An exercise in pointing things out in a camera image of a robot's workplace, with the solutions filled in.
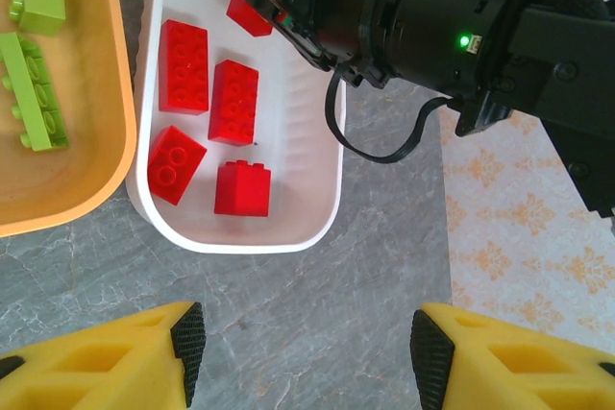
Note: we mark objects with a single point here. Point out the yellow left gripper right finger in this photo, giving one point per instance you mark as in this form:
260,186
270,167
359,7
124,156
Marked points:
519,371

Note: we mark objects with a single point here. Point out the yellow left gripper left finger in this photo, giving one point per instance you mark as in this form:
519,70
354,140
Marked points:
96,371

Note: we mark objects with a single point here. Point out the long red lego brick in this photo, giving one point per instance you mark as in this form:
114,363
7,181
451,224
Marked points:
234,103
184,74
247,16

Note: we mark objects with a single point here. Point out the small red lego brick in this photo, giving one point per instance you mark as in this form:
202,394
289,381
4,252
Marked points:
175,165
242,187

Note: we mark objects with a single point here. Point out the long green lego brick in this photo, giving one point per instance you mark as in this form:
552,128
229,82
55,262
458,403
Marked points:
33,93

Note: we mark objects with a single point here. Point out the white plastic container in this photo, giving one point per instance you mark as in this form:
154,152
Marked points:
298,165

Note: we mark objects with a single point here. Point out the orange plastic container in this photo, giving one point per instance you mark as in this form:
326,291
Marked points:
72,175

